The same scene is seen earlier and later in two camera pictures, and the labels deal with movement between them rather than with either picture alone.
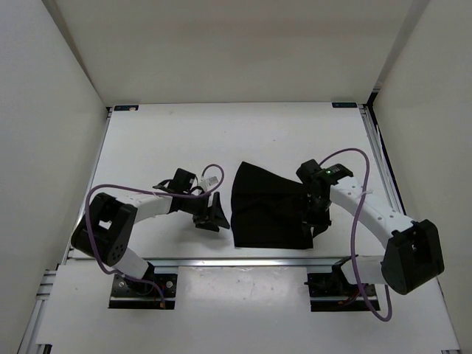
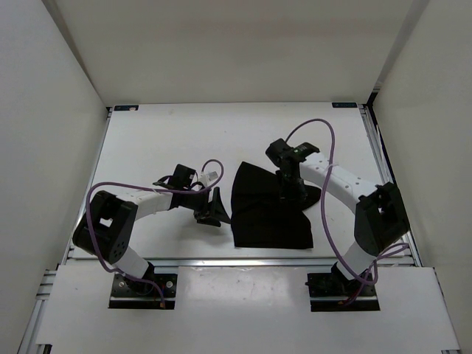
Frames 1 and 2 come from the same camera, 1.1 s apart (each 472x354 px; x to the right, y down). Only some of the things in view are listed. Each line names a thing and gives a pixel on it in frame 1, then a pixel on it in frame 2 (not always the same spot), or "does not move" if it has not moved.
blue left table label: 125,107 does not move
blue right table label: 344,105 does not move
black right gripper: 311,220 -> 299,195
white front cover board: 236,306 does not move
